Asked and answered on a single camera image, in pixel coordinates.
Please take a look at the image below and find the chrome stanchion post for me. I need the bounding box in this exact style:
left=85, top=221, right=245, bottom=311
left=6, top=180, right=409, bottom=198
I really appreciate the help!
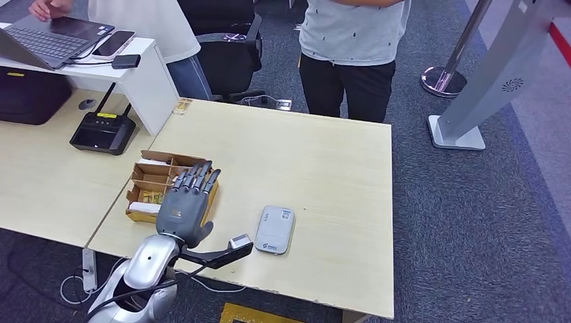
left=419, top=0, right=494, bottom=99

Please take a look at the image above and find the black laptop cable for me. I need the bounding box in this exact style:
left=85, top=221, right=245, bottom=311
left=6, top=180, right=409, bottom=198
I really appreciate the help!
left=67, top=27, right=116, bottom=67

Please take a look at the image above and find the smartphone with pink case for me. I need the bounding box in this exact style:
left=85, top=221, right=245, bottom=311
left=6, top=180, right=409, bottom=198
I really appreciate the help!
left=91, top=30, right=137, bottom=61

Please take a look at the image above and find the white power strip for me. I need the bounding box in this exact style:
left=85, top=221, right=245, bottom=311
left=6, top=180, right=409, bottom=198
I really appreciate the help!
left=81, top=248, right=98, bottom=293

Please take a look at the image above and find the white socket cable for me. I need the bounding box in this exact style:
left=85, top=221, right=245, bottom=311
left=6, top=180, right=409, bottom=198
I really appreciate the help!
left=240, top=94, right=279, bottom=106

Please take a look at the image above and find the black office chair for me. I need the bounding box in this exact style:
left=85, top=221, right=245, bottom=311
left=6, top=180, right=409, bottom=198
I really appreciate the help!
left=178, top=0, right=269, bottom=104

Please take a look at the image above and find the person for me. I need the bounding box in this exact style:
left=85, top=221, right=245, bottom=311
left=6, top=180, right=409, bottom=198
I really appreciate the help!
left=298, top=0, right=412, bottom=124
left=28, top=0, right=214, bottom=101

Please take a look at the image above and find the yellowish card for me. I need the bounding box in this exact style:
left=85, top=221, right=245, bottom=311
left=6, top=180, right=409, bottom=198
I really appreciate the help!
left=172, top=98, right=194, bottom=116

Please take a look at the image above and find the white floor cable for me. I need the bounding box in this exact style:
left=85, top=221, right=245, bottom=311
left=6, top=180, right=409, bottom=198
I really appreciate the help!
left=59, top=256, right=246, bottom=306

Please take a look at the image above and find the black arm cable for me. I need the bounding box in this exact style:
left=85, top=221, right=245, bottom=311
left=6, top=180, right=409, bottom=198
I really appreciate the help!
left=87, top=265, right=208, bottom=322

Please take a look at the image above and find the silver kiosk stand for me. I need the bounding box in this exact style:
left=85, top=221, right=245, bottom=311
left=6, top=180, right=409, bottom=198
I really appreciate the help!
left=427, top=0, right=571, bottom=151

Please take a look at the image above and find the black case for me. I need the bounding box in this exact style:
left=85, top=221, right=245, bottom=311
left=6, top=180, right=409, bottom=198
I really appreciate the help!
left=0, top=65, right=73, bottom=126

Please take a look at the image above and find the white desk riser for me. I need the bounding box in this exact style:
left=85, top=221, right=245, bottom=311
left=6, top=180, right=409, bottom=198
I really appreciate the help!
left=0, top=22, right=180, bottom=137

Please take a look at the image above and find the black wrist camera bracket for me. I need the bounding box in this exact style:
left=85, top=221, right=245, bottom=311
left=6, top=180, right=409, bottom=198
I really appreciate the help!
left=178, top=240, right=255, bottom=270

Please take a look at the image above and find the person's right hand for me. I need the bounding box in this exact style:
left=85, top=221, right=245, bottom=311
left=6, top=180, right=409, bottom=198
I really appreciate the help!
left=28, top=0, right=75, bottom=22

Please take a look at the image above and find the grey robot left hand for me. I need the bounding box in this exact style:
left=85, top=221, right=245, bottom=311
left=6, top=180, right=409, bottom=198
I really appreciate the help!
left=155, top=161, right=222, bottom=249

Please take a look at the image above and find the grey card reader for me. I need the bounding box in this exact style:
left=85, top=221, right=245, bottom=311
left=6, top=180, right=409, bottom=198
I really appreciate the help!
left=254, top=205, right=296, bottom=256

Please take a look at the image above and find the divided cardboard box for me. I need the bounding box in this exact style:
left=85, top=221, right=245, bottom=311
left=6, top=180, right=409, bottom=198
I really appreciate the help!
left=125, top=149, right=220, bottom=225

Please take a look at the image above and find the small black box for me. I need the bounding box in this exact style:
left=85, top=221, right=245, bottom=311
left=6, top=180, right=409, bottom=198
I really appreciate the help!
left=111, top=54, right=142, bottom=69

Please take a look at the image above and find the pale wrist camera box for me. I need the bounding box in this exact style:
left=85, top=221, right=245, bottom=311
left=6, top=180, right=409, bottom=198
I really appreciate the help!
left=228, top=234, right=252, bottom=250

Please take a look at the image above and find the grey laptop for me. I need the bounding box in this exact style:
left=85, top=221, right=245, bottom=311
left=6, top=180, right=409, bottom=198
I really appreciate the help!
left=0, top=13, right=116, bottom=71

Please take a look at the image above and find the yellow card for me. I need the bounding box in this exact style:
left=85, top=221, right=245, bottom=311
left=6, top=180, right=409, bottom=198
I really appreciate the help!
left=139, top=190, right=165, bottom=205

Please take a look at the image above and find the black controller with antennas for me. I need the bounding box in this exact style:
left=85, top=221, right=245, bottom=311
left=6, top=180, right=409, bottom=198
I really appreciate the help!
left=69, top=81, right=137, bottom=156

